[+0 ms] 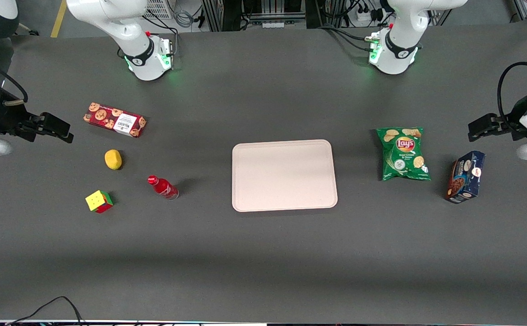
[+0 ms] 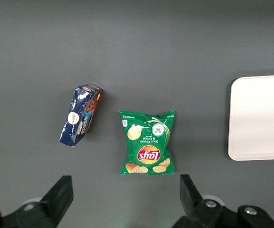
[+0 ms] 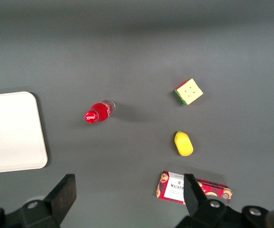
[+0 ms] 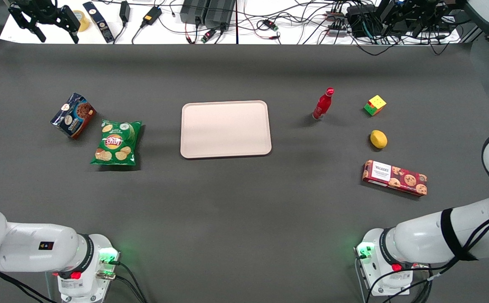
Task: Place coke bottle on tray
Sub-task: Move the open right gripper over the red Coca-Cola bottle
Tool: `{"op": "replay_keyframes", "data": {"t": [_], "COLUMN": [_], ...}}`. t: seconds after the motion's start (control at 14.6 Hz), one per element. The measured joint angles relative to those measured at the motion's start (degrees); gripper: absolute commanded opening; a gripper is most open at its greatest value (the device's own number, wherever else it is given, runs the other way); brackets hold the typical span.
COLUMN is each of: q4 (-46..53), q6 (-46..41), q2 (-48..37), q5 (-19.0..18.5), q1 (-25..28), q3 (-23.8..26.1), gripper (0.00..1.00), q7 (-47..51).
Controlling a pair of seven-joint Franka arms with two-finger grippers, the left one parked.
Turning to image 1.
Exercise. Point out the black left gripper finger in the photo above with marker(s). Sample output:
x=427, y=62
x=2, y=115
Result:
x=481, y=134
x=485, y=122

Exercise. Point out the grey aluminium strut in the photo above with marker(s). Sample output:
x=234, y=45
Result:
x=30, y=31

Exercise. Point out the red cookie box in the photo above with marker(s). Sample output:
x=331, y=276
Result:
x=113, y=120

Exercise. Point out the aluminium equipment rack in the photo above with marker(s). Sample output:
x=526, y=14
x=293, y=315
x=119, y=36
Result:
x=254, y=13

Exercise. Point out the yellow lemon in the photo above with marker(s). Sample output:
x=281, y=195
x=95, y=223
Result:
x=113, y=159

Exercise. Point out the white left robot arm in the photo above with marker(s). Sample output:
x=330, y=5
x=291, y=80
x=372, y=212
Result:
x=399, y=54

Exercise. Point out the dark blue cookie box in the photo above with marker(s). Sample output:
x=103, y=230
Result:
x=466, y=177

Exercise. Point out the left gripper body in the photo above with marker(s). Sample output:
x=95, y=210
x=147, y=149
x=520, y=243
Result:
x=511, y=122

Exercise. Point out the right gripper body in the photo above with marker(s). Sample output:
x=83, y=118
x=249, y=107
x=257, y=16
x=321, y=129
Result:
x=6, y=118

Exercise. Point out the colourful puzzle cube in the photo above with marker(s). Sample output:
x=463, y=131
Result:
x=98, y=201

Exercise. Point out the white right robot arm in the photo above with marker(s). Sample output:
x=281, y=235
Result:
x=145, y=63

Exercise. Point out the green Lay's chips bag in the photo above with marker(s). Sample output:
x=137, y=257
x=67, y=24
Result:
x=403, y=156

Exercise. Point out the red coke bottle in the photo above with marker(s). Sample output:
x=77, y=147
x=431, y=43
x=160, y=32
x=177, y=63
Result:
x=162, y=187

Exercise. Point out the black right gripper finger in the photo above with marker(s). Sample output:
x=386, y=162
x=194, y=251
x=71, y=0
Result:
x=64, y=138
x=57, y=124

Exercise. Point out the white perforated panel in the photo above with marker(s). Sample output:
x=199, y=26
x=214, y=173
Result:
x=159, y=9

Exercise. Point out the beige plastic tray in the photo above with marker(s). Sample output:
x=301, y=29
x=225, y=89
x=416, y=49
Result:
x=286, y=176

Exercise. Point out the white power strip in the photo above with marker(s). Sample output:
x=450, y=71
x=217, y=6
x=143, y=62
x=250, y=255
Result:
x=367, y=17

